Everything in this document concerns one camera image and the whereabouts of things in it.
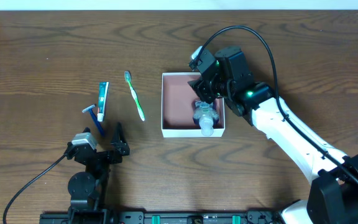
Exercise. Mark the clear pump bottle green label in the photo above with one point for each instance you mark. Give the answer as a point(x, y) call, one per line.
point(205, 116)

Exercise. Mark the blue disposable razor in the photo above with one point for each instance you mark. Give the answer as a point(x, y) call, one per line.
point(89, 110)

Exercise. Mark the green white toothbrush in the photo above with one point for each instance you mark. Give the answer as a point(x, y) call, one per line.
point(128, 79)

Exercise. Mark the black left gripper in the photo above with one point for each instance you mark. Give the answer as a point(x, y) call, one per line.
point(101, 156)

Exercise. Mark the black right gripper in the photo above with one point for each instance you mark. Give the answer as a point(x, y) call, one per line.
point(204, 92)

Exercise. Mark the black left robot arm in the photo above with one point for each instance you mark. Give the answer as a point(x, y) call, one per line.
point(88, 188)

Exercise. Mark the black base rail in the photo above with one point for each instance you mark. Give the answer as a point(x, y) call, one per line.
point(137, 217)

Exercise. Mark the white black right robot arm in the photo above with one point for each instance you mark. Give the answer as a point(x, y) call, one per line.
point(332, 174)

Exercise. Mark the white box with pink interior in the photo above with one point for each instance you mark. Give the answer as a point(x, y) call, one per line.
point(178, 106)

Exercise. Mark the green white toothpaste tube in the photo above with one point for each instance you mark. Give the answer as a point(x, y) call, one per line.
point(103, 93)

